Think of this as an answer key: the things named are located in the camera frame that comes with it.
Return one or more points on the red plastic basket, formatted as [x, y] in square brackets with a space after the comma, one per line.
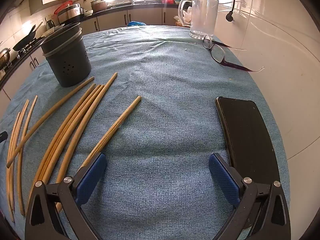
[61, 7]

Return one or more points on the black frying pan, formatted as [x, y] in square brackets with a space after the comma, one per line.
[23, 42]

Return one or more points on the small white bowl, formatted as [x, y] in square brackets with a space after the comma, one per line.
[88, 12]

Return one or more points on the dark-framed eyeglasses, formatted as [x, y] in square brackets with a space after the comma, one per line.
[217, 52]

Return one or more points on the black smartphone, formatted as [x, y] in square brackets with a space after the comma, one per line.
[245, 135]

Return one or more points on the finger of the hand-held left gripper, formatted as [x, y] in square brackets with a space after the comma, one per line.
[3, 136]

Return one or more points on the row of wooden chopsticks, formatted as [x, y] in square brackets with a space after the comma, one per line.
[75, 120]

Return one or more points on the small red basin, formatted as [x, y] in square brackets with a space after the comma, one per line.
[168, 0]

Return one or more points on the shiny steel stovetop kettle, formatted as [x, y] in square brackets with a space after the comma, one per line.
[4, 56]

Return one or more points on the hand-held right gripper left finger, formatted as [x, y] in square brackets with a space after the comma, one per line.
[91, 177]

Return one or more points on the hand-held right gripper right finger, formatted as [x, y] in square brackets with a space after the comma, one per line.
[225, 180]

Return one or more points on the dark perforated utensil holder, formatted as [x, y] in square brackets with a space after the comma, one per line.
[67, 60]

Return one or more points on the brown cooking pot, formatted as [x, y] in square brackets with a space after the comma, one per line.
[98, 5]

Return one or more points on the blue plastic bag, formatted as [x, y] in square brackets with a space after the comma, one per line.
[136, 23]

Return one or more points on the blue tablecloth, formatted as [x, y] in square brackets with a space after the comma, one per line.
[162, 105]

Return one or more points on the steel electric kettle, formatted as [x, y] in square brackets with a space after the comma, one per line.
[50, 25]

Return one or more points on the silver rice cooker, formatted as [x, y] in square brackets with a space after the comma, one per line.
[71, 12]

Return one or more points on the clear plastic bag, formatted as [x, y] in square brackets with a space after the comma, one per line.
[185, 16]

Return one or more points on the clear glass mug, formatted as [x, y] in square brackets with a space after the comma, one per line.
[203, 17]

